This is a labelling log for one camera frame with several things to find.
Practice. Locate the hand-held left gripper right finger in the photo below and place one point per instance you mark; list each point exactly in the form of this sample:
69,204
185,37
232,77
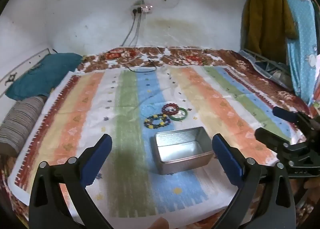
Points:
227,159

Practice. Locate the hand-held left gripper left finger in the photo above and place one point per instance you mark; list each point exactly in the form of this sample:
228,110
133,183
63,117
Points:
100,159

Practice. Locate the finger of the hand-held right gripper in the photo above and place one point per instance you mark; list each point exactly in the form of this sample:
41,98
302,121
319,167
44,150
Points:
270,137
285,114

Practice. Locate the silver metal tin box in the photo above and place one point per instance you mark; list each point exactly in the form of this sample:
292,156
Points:
182,161

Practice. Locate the green bangle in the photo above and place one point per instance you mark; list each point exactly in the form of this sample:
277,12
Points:
185,114

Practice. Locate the person's left hand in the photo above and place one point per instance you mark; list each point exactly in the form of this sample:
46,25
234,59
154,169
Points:
158,224

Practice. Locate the striped pastel mat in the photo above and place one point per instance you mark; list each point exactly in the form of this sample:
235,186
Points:
127,94

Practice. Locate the blue dotted cloth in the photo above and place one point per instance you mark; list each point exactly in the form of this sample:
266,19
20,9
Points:
302,44

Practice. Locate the grey striped bolster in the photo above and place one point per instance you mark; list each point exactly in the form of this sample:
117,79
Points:
20,121

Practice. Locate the mustard hanging garment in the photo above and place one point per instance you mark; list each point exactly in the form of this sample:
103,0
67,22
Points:
267,19

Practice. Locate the teal pillow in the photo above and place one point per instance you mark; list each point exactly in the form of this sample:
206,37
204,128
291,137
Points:
42,74

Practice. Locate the white power strip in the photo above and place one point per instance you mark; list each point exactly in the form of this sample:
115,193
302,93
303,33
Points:
143,8

